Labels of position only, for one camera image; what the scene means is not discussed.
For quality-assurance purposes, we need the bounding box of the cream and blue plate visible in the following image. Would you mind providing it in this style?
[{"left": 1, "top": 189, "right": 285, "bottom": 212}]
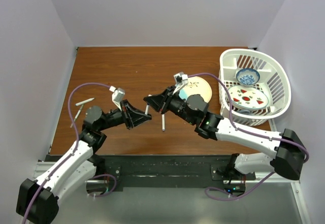
[{"left": 179, "top": 76, "right": 212, "bottom": 103}]

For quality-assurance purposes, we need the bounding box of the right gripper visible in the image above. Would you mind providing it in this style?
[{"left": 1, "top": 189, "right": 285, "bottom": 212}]
[{"left": 142, "top": 87, "right": 196, "bottom": 126}]

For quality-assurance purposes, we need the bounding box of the purple cable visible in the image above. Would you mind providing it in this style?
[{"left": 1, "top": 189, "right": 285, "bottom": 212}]
[
  {"left": 186, "top": 73, "right": 310, "bottom": 202},
  {"left": 21, "top": 82, "right": 118, "bottom": 224}
]

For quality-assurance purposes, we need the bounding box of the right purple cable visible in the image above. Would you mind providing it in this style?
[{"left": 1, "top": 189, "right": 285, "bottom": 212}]
[{"left": 186, "top": 73, "right": 310, "bottom": 202}]

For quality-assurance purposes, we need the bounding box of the white plastic basket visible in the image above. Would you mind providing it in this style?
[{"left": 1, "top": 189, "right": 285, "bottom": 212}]
[{"left": 219, "top": 48, "right": 291, "bottom": 126}]

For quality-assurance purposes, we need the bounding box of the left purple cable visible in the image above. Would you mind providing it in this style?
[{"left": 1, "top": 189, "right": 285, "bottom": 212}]
[{"left": 21, "top": 82, "right": 118, "bottom": 224}]

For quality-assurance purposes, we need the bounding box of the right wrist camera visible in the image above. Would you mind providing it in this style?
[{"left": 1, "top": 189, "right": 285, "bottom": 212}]
[{"left": 173, "top": 72, "right": 188, "bottom": 94}]

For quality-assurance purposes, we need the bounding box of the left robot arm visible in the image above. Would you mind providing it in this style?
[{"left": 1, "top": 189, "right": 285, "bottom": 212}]
[{"left": 16, "top": 100, "right": 152, "bottom": 223}]

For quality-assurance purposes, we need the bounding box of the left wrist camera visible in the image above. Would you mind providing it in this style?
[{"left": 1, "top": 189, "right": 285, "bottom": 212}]
[{"left": 112, "top": 88, "right": 125, "bottom": 111}]

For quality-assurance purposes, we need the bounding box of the thin green white pen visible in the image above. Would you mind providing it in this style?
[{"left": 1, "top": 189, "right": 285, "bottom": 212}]
[{"left": 70, "top": 105, "right": 84, "bottom": 128}]

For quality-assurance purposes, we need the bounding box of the white marker with purple ink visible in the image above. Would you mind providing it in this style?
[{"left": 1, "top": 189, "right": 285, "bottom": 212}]
[{"left": 161, "top": 114, "right": 166, "bottom": 132}]

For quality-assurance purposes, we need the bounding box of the white marker green tip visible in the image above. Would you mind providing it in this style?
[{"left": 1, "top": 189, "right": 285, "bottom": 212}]
[{"left": 75, "top": 98, "right": 95, "bottom": 107}]

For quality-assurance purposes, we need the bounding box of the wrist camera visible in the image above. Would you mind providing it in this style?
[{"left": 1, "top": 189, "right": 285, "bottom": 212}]
[
  {"left": 173, "top": 72, "right": 188, "bottom": 94},
  {"left": 112, "top": 88, "right": 125, "bottom": 111}
]

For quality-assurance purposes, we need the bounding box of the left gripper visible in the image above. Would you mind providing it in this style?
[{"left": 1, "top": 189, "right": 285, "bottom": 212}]
[{"left": 98, "top": 99, "right": 151, "bottom": 131}]

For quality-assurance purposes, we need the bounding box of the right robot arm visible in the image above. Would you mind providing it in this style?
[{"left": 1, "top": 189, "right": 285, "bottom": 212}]
[{"left": 144, "top": 87, "right": 309, "bottom": 180}]

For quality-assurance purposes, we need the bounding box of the watermelon pattern plate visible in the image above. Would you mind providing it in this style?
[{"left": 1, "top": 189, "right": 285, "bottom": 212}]
[{"left": 228, "top": 85, "right": 269, "bottom": 111}]

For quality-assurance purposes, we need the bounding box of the blue patterned bowl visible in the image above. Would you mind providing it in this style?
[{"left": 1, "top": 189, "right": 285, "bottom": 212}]
[{"left": 236, "top": 68, "right": 261, "bottom": 86}]

